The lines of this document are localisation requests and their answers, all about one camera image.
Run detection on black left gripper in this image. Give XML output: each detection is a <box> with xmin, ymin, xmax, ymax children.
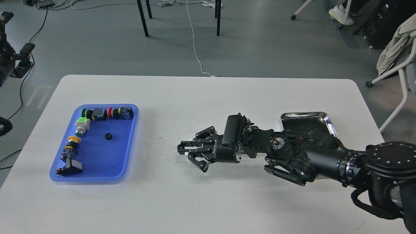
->
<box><xmin>0</xmin><ymin>11</ymin><xmax>35</xmax><ymax>87</ymax></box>

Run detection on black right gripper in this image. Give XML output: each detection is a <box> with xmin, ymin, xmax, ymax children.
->
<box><xmin>177</xmin><ymin>126</ymin><xmax>241</xmax><ymax>172</ymax></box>

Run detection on small black gear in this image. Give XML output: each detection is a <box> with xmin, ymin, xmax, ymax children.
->
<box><xmin>104</xmin><ymin>132</ymin><xmax>113</xmax><ymax>140</ymax></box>

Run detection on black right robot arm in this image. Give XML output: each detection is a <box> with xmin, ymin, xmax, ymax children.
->
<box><xmin>177</xmin><ymin>113</ymin><xmax>416</xmax><ymax>234</ymax></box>

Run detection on blue plastic tray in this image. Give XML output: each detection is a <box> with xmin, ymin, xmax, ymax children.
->
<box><xmin>49</xmin><ymin>104</ymin><xmax>139</xmax><ymax>182</ymax></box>

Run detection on shiny metal tray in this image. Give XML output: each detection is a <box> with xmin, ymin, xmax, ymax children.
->
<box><xmin>280</xmin><ymin>111</ymin><xmax>339</xmax><ymax>139</ymax></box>

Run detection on white green push button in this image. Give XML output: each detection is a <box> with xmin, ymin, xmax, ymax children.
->
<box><xmin>75</xmin><ymin>117</ymin><xmax>91</xmax><ymax>137</ymax></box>

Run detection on black table legs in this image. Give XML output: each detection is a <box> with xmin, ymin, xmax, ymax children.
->
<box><xmin>136</xmin><ymin>0</ymin><xmax>222</xmax><ymax>37</ymax></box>

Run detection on white rolling chair base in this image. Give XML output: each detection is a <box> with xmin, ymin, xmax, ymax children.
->
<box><xmin>292</xmin><ymin>0</ymin><xmax>353</xmax><ymax>30</ymax></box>

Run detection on person's white sneaker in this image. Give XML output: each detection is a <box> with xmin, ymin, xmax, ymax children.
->
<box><xmin>328</xmin><ymin>6</ymin><xmax>355</xmax><ymax>26</ymax></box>

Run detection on white chair with beige jacket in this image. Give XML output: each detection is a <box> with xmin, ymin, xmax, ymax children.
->
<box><xmin>366</xmin><ymin>15</ymin><xmax>416</xmax><ymax>132</ymax></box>

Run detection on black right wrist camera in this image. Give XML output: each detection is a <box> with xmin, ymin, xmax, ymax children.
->
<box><xmin>222</xmin><ymin>113</ymin><xmax>247</xmax><ymax>149</ymax></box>

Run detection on red push button switch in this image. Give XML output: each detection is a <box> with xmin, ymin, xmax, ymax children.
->
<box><xmin>107</xmin><ymin>107</ymin><xmax>134</xmax><ymax>120</ymax></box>

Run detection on green push button switch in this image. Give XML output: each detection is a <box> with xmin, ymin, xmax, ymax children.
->
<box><xmin>80</xmin><ymin>108</ymin><xmax>107</xmax><ymax>121</ymax></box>

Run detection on yellow push button switch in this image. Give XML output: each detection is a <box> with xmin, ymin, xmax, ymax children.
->
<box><xmin>60</xmin><ymin>136</ymin><xmax>82</xmax><ymax>162</ymax></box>

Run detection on black switch block red tip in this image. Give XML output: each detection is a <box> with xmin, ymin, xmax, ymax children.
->
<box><xmin>55</xmin><ymin>158</ymin><xmax>83</xmax><ymax>176</ymax></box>

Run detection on white cable on floor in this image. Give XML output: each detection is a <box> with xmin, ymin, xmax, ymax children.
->
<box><xmin>159</xmin><ymin>0</ymin><xmax>223</xmax><ymax>78</ymax></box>

